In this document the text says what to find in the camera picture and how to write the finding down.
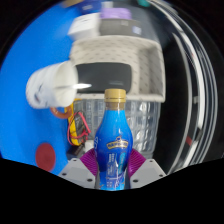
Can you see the white stirrer stick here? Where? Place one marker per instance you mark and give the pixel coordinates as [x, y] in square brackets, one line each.
[82, 86]

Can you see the black box white label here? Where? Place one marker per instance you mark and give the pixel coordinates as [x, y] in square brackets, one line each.
[76, 150]

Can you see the black rectangular speaker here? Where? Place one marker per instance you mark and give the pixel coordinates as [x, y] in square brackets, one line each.
[103, 77]

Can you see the flat round red coaster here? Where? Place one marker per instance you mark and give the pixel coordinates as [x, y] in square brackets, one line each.
[45, 156]

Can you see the blue drink bottle gold cap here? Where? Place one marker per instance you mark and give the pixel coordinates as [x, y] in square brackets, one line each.
[113, 146]

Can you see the yellow multimeter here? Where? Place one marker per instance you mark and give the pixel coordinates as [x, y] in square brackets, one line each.
[76, 133]

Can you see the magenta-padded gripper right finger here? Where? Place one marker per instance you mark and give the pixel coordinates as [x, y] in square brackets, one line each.
[148, 171]

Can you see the beige perforated tray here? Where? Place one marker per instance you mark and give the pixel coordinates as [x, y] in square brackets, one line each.
[146, 66]

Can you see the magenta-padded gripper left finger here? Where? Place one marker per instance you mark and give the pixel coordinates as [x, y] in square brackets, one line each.
[75, 171]

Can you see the dark grey box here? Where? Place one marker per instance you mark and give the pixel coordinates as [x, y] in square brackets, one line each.
[120, 27]

